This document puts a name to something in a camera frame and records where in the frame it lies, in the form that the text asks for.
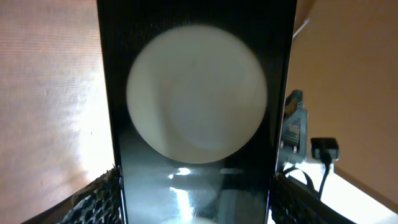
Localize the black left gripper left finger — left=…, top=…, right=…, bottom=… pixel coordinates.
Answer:
left=23, top=167, right=123, bottom=224

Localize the black overhead camera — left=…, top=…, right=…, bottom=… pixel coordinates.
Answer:
left=310, top=137, right=340, bottom=200

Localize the black Galaxy flip phone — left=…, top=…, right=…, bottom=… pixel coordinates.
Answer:
left=97, top=0, right=297, bottom=223

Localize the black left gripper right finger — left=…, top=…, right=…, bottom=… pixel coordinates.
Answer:
left=270, top=174, right=354, bottom=224

